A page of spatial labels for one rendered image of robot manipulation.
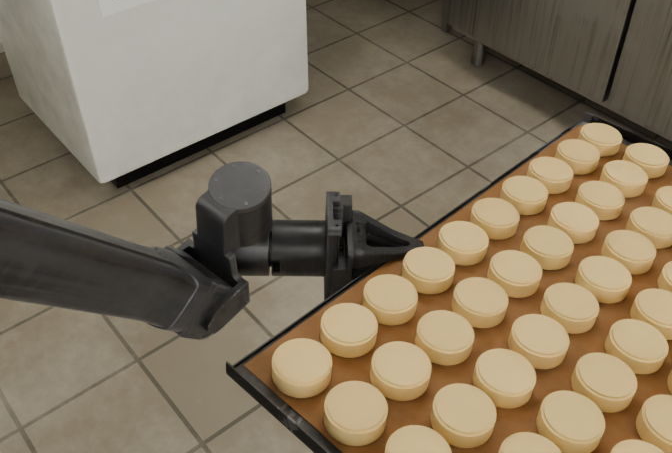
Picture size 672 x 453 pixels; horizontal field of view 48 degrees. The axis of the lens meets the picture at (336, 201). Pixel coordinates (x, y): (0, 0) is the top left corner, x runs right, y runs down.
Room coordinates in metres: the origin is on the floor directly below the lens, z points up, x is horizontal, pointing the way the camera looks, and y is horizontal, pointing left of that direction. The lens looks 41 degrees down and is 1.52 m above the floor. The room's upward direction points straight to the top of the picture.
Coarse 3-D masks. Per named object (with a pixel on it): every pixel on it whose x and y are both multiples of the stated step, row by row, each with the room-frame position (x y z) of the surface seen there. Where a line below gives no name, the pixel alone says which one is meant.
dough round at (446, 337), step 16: (432, 320) 0.42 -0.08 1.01; (448, 320) 0.42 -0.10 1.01; (464, 320) 0.42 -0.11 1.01; (416, 336) 0.41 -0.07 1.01; (432, 336) 0.40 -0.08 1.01; (448, 336) 0.40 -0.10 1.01; (464, 336) 0.40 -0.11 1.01; (432, 352) 0.39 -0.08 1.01; (448, 352) 0.39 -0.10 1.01; (464, 352) 0.39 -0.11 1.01
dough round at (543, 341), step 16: (528, 320) 0.43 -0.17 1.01; (544, 320) 0.43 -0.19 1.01; (512, 336) 0.41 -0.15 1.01; (528, 336) 0.41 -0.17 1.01; (544, 336) 0.41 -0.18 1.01; (560, 336) 0.41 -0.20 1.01; (528, 352) 0.39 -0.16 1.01; (544, 352) 0.39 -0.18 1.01; (560, 352) 0.39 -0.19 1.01; (544, 368) 0.39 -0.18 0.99
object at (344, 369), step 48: (576, 192) 0.64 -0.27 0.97; (432, 240) 0.55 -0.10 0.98; (288, 336) 0.41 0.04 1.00; (384, 336) 0.42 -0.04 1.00; (480, 336) 0.42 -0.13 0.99; (576, 336) 0.43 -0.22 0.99; (336, 384) 0.36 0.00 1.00; (432, 384) 0.37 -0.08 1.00; (384, 432) 0.32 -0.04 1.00; (624, 432) 0.33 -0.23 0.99
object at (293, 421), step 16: (624, 144) 0.75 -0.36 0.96; (656, 144) 0.73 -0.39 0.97; (528, 160) 0.70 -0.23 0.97; (480, 192) 0.64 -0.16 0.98; (432, 224) 0.57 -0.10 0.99; (368, 272) 0.50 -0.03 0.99; (320, 304) 0.45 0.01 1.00; (304, 320) 0.43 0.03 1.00; (256, 352) 0.40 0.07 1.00; (240, 368) 0.38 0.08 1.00; (240, 384) 0.36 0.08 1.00; (256, 384) 0.36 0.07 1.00; (256, 400) 0.35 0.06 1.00; (272, 400) 0.35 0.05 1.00; (288, 416) 0.32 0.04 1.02; (304, 432) 0.31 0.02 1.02; (320, 448) 0.30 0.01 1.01; (336, 448) 0.30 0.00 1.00
